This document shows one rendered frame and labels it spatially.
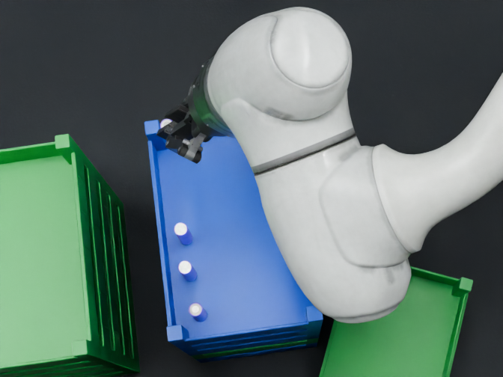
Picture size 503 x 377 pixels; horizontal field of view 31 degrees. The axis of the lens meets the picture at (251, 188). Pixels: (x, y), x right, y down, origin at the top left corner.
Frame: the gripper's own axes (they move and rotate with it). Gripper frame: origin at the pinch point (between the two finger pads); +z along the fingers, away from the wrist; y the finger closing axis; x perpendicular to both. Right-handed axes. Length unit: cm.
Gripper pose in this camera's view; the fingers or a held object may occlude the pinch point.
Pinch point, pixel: (178, 124)
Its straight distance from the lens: 113.9
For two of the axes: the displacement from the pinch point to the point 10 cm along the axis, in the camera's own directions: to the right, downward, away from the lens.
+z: -3.5, 0.8, 9.3
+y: -3.8, 9.0, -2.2
